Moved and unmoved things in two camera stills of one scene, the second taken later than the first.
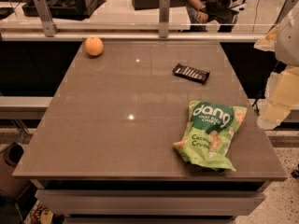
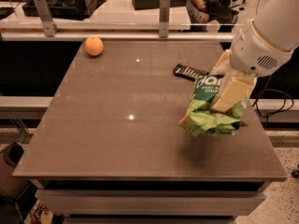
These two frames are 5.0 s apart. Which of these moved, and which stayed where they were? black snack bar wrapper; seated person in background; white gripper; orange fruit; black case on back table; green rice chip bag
Moved: white gripper; green rice chip bag
Stayed: orange fruit; black case on back table; seated person in background; black snack bar wrapper
